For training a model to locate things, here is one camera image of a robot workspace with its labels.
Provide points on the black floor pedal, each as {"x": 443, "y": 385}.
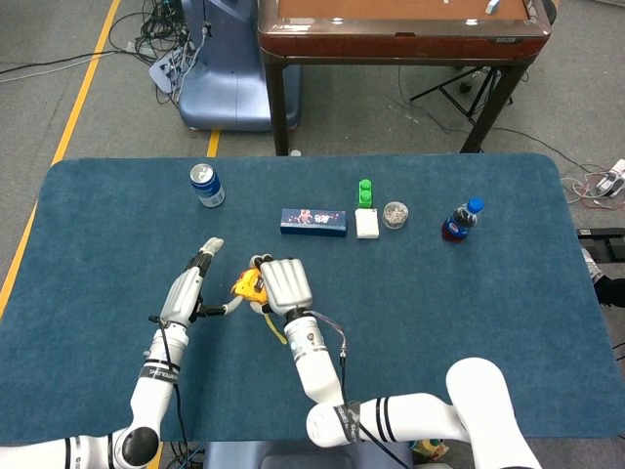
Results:
{"x": 603, "y": 244}

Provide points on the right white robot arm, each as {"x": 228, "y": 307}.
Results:
{"x": 317, "y": 371}

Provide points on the blue soda can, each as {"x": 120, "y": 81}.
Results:
{"x": 209, "y": 190}

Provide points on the cola bottle blue cap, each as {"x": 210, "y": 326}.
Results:
{"x": 456, "y": 227}

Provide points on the person's white shoe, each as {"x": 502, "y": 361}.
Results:
{"x": 592, "y": 264}

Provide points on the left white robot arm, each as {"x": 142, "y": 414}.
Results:
{"x": 151, "y": 386}

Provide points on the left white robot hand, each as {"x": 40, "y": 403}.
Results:
{"x": 183, "y": 298}

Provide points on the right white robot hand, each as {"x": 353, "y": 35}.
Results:
{"x": 288, "y": 285}

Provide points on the green toy brick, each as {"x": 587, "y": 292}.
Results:
{"x": 365, "y": 195}

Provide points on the black tripod stand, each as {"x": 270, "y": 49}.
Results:
{"x": 466, "y": 88}

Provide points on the blue felt table cover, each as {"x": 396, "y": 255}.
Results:
{"x": 439, "y": 317}

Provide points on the white power strip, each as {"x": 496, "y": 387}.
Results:
{"x": 163, "y": 73}

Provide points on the clear jar of paper clips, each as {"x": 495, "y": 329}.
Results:
{"x": 395, "y": 215}

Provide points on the white floor device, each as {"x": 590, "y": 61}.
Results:
{"x": 610, "y": 183}

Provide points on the small white box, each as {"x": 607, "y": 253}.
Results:
{"x": 367, "y": 225}

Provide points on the dark blue rectangular box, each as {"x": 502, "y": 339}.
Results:
{"x": 312, "y": 224}

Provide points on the brown mahjong table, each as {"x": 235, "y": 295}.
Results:
{"x": 390, "y": 46}

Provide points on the person's black trouser leg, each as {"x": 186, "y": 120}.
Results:
{"x": 612, "y": 290}

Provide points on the yellow-green toy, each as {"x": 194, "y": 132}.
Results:
{"x": 429, "y": 449}

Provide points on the blue-grey machine pedestal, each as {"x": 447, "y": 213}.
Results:
{"x": 229, "y": 88}

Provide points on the yellow tape measure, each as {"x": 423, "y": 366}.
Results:
{"x": 244, "y": 285}

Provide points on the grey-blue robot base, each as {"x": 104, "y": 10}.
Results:
{"x": 254, "y": 456}

